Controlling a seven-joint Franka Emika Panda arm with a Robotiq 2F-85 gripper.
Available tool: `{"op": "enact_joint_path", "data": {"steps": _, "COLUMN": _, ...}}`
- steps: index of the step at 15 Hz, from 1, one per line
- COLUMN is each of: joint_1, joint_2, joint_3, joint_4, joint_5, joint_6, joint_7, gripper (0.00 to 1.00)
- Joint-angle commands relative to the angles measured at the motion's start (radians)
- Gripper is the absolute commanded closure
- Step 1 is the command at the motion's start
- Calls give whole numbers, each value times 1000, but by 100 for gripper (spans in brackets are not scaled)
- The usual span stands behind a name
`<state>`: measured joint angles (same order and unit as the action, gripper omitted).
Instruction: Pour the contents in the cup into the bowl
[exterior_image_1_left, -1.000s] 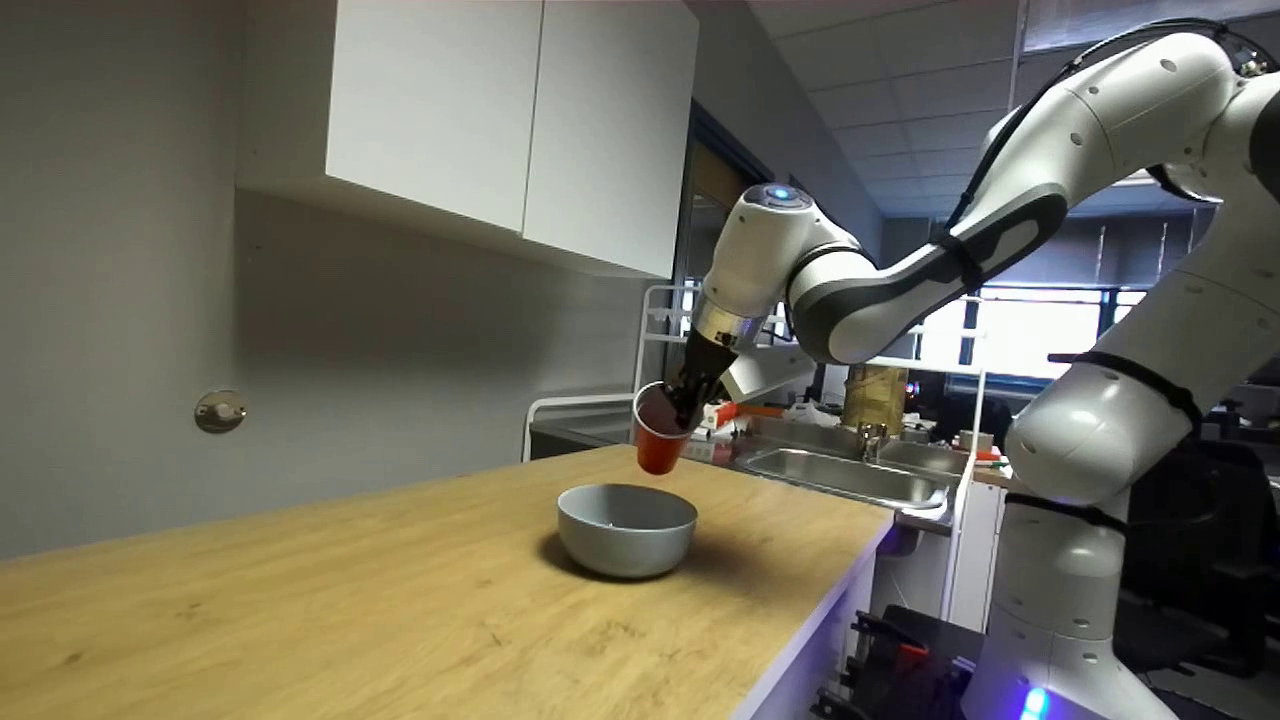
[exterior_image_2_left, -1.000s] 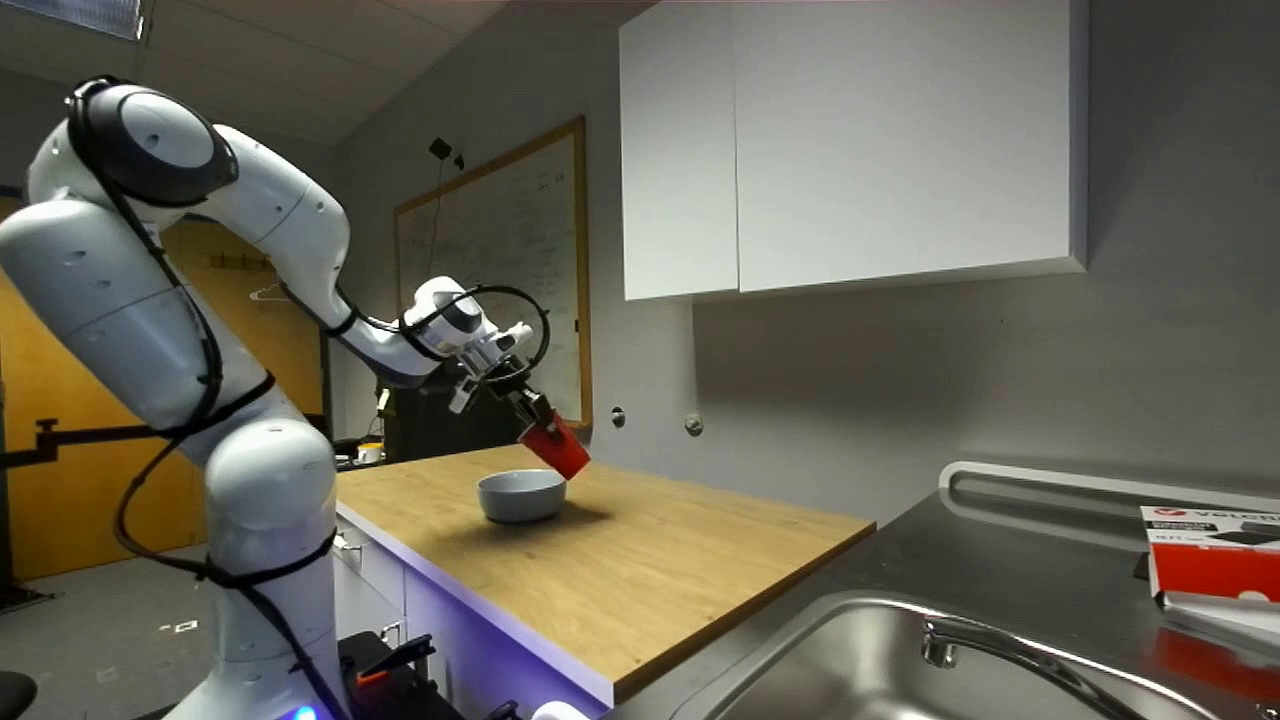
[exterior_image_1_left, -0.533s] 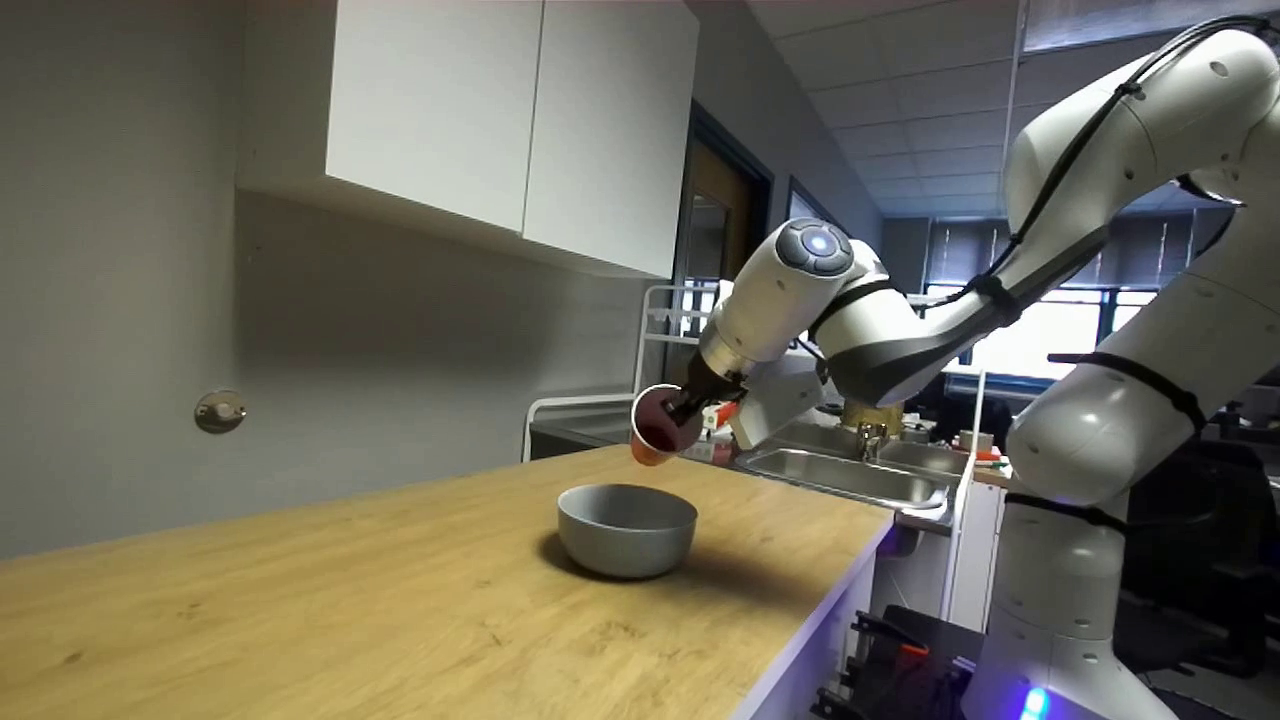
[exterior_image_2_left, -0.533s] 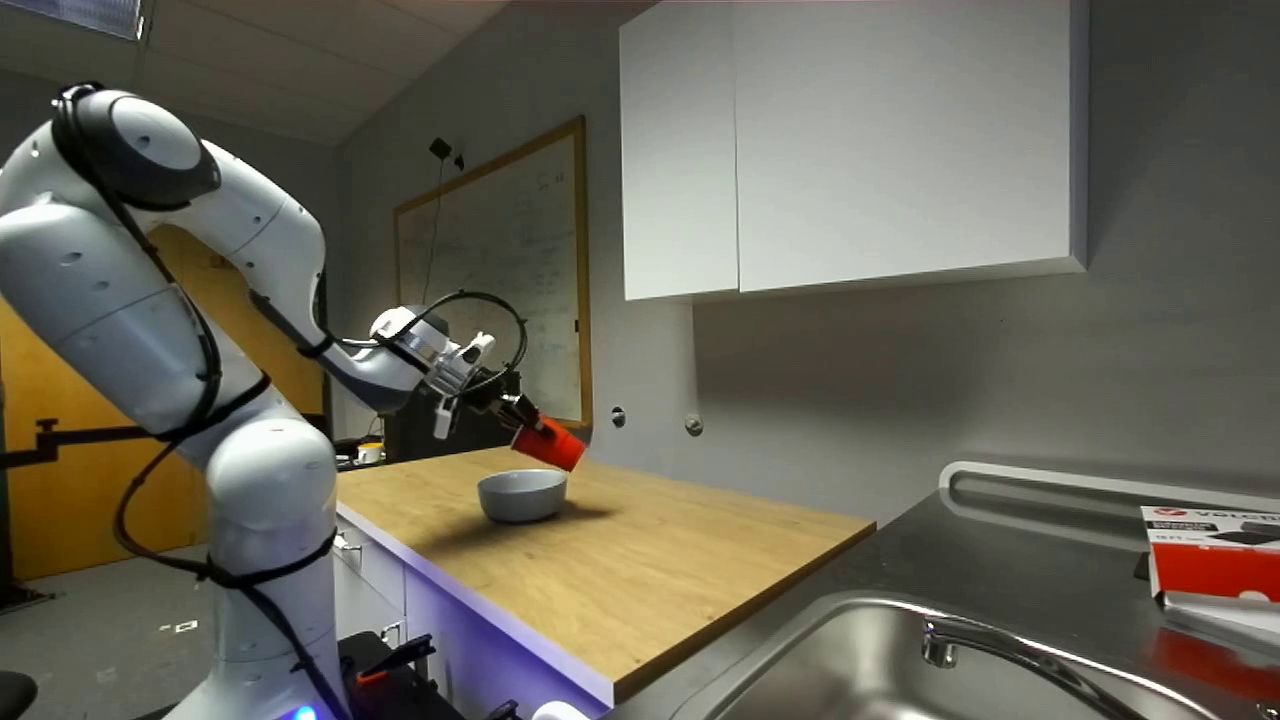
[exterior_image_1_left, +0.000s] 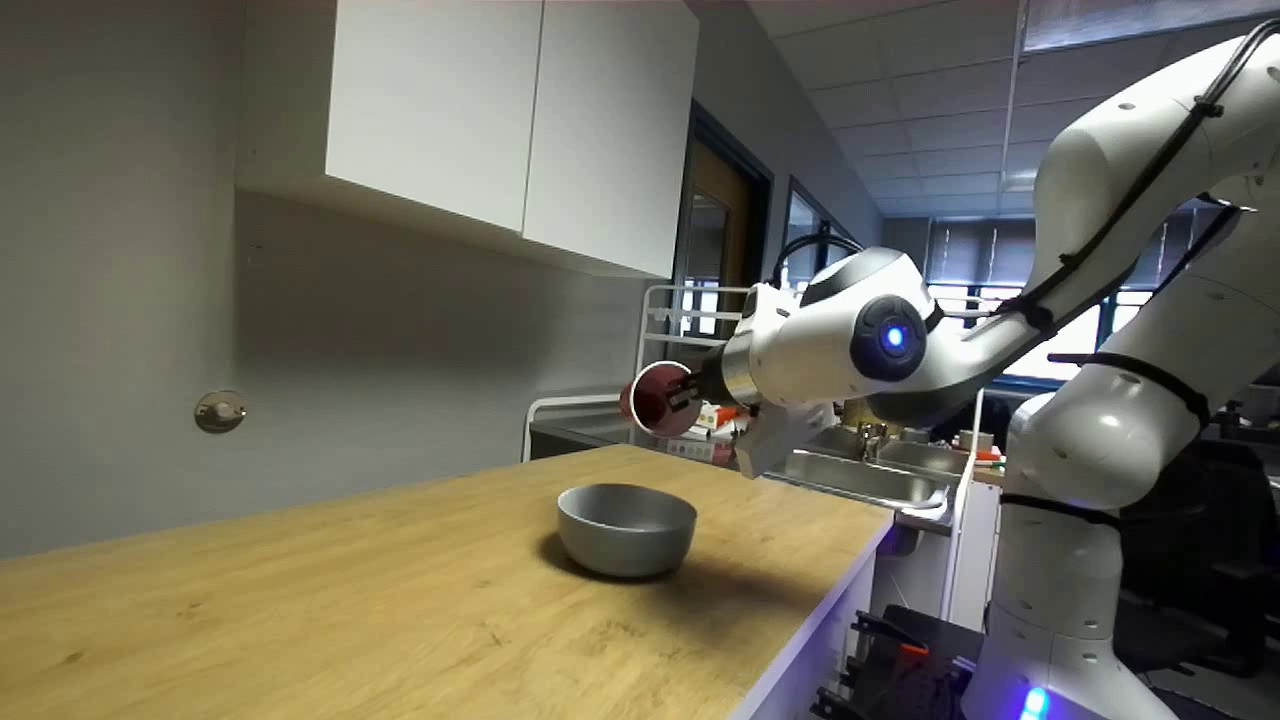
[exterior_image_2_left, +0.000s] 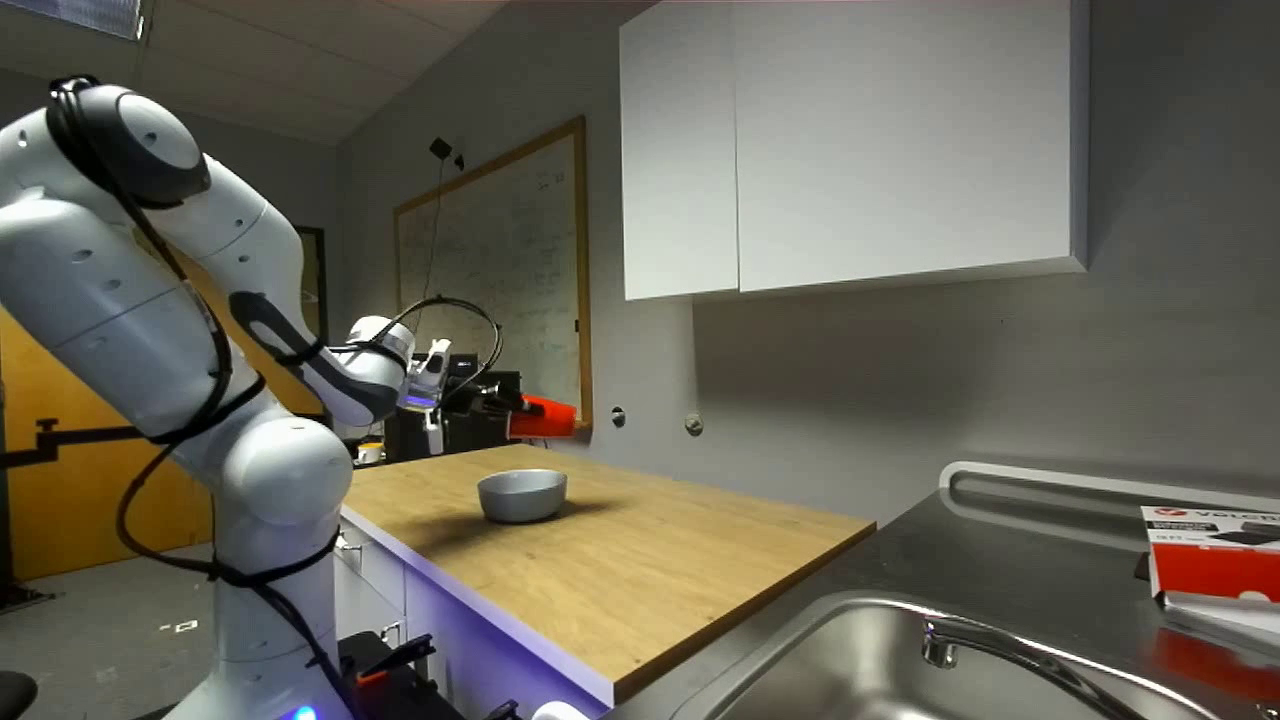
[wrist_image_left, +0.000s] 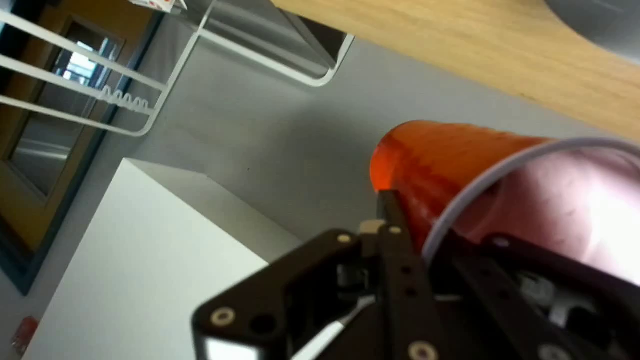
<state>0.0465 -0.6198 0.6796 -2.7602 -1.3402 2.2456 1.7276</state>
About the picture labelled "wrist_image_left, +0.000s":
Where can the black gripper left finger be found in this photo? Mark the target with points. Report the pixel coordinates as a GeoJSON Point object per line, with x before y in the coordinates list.
{"type": "Point", "coordinates": [401, 280]}

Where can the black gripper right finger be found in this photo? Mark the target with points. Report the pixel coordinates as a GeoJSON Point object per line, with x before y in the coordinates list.
{"type": "Point", "coordinates": [532, 312]}

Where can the red plastic cup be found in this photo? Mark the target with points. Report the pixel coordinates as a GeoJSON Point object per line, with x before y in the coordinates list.
{"type": "Point", "coordinates": [467, 167]}

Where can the grey ceramic bowl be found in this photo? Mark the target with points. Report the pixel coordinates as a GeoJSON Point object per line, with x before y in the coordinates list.
{"type": "Point", "coordinates": [601, 26]}

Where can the brown wooden door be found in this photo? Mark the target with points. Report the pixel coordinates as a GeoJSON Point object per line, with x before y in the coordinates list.
{"type": "Point", "coordinates": [40, 152]}

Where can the white wall cabinet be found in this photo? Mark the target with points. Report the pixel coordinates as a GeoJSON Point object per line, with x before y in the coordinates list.
{"type": "Point", "coordinates": [147, 267]}

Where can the red wall alarm box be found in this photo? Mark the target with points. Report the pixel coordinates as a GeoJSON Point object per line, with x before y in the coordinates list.
{"type": "Point", "coordinates": [24, 334]}

